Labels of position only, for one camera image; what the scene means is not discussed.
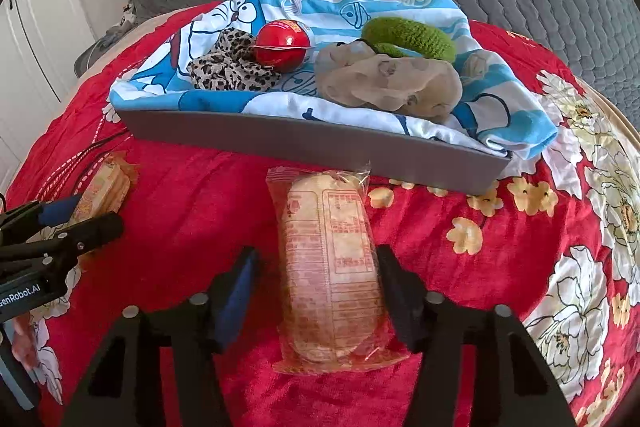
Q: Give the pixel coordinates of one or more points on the person's left hand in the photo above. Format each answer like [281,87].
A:
[26,342]

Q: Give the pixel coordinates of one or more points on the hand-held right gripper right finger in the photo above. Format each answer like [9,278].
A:
[400,297]

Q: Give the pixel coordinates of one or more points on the grey fabric item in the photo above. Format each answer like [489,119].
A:
[95,52]

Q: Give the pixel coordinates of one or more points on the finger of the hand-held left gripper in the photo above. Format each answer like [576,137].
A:
[95,232]
[55,211]

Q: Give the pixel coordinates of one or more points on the beige scrunchie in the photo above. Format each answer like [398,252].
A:
[390,79]

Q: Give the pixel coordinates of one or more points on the red floral blanket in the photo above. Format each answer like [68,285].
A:
[200,207]

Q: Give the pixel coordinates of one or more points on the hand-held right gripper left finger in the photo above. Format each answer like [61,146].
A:
[240,292]

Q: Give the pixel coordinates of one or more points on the white cabinet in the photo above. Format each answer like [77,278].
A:
[45,32]

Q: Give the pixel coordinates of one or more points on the red ball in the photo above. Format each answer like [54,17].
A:
[282,44]

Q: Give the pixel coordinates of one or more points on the green knitted scrunchie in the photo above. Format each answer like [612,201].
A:
[415,37]

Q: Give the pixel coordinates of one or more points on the leopard print scrunchie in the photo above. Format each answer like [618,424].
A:
[230,67]

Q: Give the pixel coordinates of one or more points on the orange snack packet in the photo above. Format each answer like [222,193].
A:
[105,192]
[325,267]

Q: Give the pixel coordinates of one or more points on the grey storage box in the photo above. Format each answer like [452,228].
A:
[300,142]

